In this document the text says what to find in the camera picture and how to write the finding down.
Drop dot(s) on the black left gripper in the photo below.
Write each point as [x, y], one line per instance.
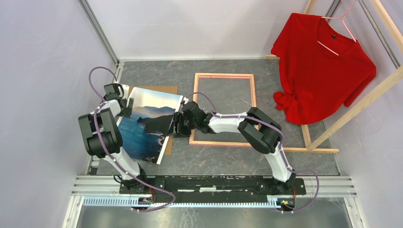
[128, 112]

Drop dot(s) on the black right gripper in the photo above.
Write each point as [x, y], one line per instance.
[178, 118]

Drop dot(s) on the pink wooden picture frame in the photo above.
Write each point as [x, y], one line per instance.
[231, 94]

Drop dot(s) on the coastal landscape photo print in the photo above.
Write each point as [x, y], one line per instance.
[139, 141]

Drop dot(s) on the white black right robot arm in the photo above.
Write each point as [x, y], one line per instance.
[259, 130]

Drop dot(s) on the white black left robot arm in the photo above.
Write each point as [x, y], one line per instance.
[103, 139]

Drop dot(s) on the brown backing board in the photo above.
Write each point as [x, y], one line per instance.
[163, 126]

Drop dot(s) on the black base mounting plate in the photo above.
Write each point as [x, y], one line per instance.
[216, 189]

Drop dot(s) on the red t-shirt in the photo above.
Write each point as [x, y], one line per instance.
[320, 70]

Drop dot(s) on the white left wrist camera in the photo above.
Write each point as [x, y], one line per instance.
[123, 92]

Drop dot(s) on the aluminium rail frame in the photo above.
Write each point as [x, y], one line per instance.
[330, 202]

